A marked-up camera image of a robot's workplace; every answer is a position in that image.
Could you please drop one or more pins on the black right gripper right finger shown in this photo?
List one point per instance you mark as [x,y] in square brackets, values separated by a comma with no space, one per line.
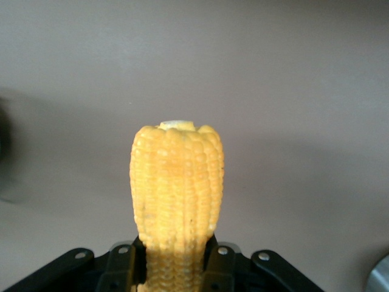
[223,267]

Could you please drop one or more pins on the yellow corn cob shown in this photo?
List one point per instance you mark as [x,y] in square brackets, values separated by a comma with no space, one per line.
[176,188]

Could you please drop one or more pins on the steel steamer pot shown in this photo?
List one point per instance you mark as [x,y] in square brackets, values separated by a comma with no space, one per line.
[380,276]

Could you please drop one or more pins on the brown table cover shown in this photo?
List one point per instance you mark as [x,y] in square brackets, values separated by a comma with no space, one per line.
[273,91]

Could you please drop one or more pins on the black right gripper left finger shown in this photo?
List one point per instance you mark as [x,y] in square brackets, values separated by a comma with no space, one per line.
[121,270]

